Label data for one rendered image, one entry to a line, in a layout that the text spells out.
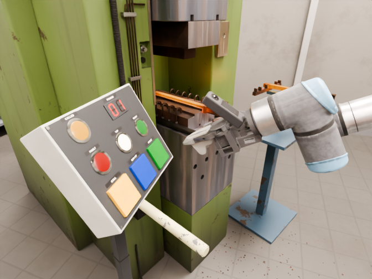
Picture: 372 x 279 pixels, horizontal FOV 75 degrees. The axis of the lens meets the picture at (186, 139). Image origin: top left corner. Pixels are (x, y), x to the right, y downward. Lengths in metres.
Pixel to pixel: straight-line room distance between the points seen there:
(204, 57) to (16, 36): 0.86
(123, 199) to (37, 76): 0.86
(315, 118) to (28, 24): 1.14
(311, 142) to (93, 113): 0.51
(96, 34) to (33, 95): 0.53
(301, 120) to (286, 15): 2.89
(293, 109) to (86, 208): 0.50
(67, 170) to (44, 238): 1.54
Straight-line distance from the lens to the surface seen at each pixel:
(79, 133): 0.57
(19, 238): 2.16
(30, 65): 1.29
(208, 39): 1.08
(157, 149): 0.74
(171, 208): 1.40
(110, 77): 0.94
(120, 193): 0.59
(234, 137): 0.64
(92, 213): 0.59
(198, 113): 1.11
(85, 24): 0.90
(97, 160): 0.57
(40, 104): 1.33
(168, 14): 0.98
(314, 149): 0.62
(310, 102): 0.58
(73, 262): 1.85
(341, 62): 3.54
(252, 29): 3.45
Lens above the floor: 1.39
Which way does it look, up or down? 28 degrees down
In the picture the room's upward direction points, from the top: straight up
